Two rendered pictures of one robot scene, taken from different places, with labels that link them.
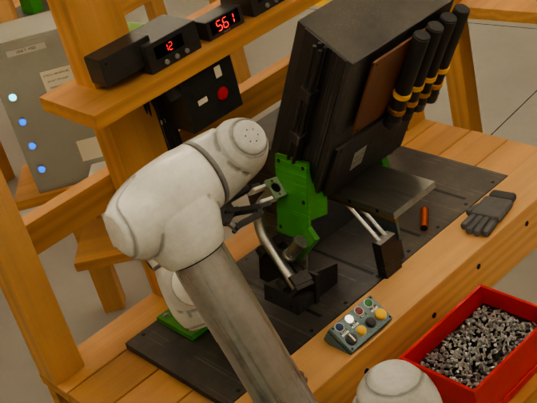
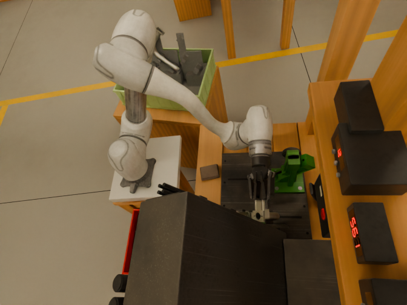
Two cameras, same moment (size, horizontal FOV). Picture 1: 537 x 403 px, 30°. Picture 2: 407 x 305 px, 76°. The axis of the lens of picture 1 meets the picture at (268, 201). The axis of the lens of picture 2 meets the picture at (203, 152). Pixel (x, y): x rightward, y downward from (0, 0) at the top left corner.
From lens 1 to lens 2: 2.32 m
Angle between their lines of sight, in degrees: 85
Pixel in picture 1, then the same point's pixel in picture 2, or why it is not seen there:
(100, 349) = (312, 144)
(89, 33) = (381, 77)
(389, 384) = (115, 143)
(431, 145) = not seen: outside the picture
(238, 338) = not seen: hidden behind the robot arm
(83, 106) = (335, 85)
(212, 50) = (327, 198)
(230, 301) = not seen: hidden behind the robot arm
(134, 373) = (280, 145)
